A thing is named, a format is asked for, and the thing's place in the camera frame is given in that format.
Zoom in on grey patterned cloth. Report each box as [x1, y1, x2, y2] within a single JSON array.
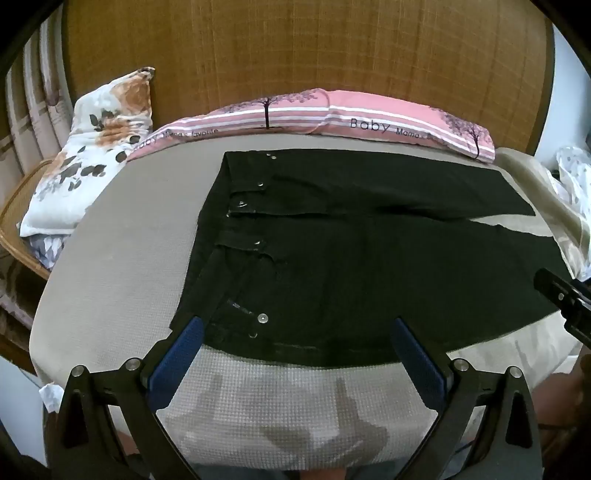
[[30, 233, 70, 269]]

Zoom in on striped curtain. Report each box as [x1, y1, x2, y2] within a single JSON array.
[[0, 18, 75, 213]]

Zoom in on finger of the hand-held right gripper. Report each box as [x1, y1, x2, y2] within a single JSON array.
[[533, 268, 591, 320], [562, 315, 591, 348]]

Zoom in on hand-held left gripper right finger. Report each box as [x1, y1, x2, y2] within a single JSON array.
[[390, 318, 544, 480]]

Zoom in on floral pillow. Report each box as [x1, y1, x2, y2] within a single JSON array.
[[18, 67, 157, 241]]

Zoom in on wooden headboard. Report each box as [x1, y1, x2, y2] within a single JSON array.
[[62, 0, 561, 153]]

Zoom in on beige satin blanket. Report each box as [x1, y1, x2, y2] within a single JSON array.
[[494, 147, 591, 282]]

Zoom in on pink striped pillow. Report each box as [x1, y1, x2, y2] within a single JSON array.
[[127, 88, 497, 163]]

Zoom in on black pants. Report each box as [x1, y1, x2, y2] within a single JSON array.
[[168, 150, 573, 370]]

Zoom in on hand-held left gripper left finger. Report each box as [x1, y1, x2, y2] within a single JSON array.
[[46, 316, 206, 480]]

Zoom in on white patterned cloth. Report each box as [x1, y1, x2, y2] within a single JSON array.
[[549, 145, 591, 217]]

